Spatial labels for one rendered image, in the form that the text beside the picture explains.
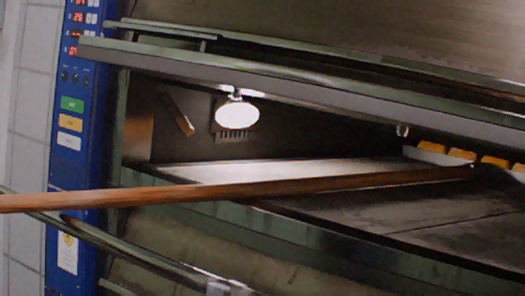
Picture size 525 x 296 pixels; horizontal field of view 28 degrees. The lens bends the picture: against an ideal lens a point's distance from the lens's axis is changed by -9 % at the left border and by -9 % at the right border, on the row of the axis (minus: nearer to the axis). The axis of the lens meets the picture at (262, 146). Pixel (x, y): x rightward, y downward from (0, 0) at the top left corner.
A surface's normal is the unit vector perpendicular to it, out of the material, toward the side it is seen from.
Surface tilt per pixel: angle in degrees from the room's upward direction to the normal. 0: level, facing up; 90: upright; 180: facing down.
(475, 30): 70
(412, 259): 90
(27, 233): 90
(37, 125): 90
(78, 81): 90
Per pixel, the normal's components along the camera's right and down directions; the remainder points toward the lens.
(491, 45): -0.63, -0.31
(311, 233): -0.71, 0.03
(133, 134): 0.70, 0.18
